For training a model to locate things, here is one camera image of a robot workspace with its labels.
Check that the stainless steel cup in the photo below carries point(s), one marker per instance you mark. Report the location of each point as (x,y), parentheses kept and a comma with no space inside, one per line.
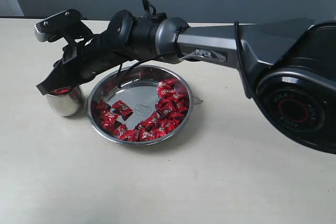
(69,104)

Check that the red candy atop cup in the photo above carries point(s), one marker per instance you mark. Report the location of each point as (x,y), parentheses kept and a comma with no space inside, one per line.
(59,92)

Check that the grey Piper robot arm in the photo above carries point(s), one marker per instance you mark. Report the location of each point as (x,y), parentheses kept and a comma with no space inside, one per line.
(286,67)

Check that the red wrapped candy bottom centre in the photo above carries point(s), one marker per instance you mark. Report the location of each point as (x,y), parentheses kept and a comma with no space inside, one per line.
(147,135)

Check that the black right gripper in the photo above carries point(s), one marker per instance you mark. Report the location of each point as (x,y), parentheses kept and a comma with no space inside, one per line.
(81,64)

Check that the red candy wrapper packet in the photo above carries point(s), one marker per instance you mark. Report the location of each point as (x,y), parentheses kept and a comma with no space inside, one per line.
(122,109)

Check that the stainless steel bowl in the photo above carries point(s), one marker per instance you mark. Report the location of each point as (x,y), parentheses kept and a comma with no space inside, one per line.
(139,91)

